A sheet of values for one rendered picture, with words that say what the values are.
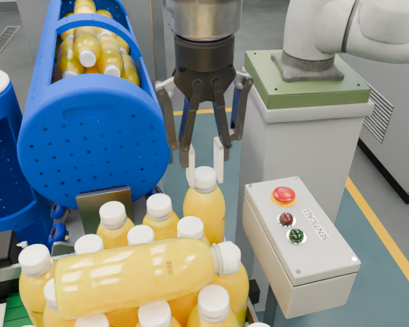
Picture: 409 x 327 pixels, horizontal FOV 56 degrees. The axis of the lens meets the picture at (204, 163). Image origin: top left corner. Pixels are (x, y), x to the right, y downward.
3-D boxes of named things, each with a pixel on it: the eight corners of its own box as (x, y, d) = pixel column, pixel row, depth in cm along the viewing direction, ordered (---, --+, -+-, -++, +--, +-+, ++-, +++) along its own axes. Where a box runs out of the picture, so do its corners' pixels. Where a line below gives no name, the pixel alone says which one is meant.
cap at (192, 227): (198, 222, 61) (198, 214, 60) (207, 240, 58) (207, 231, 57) (174, 229, 60) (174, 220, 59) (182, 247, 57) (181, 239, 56)
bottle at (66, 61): (85, 41, 113) (86, 66, 99) (82, 64, 117) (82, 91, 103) (59, 37, 111) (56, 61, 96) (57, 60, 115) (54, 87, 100)
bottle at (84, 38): (84, 49, 114) (86, 75, 100) (67, 30, 110) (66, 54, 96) (104, 36, 114) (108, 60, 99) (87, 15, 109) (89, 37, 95)
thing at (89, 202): (136, 226, 82) (128, 181, 75) (137, 235, 80) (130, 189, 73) (87, 235, 80) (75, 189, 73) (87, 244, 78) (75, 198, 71)
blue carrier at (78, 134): (132, 55, 154) (121, -24, 136) (176, 198, 86) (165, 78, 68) (58, 64, 148) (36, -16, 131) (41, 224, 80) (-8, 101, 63)
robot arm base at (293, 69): (320, 50, 130) (324, 33, 126) (345, 80, 113) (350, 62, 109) (267, 50, 128) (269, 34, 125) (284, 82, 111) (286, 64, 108)
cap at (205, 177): (187, 187, 62) (187, 178, 60) (197, 174, 64) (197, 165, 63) (211, 194, 60) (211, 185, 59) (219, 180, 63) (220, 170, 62)
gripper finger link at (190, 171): (195, 151, 56) (189, 152, 56) (195, 188, 60) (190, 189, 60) (190, 140, 58) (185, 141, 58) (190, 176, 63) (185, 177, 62)
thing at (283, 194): (289, 189, 66) (289, 183, 65) (298, 203, 63) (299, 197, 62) (269, 193, 65) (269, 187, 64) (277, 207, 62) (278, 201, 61)
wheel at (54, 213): (67, 195, 83) (58, 192, 82) (67, 209, 80) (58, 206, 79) (58, 210, 85) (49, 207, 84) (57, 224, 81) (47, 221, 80)
